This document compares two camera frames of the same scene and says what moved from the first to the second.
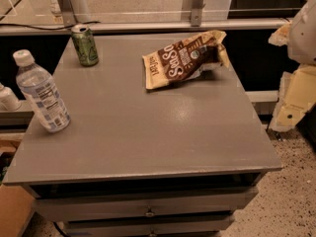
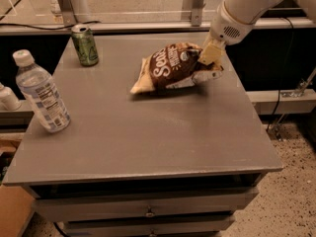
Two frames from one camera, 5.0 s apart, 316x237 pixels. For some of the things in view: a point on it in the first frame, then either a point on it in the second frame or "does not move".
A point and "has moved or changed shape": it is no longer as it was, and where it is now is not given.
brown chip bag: x=184 y=58 has moved or changed shape
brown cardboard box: x=15 y=208 does not move
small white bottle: x=9 y=102 does not move
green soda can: x=85 y=44 does not move
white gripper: x=304 y=34 → x=226 y=26
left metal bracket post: x=65 y=3 does not move
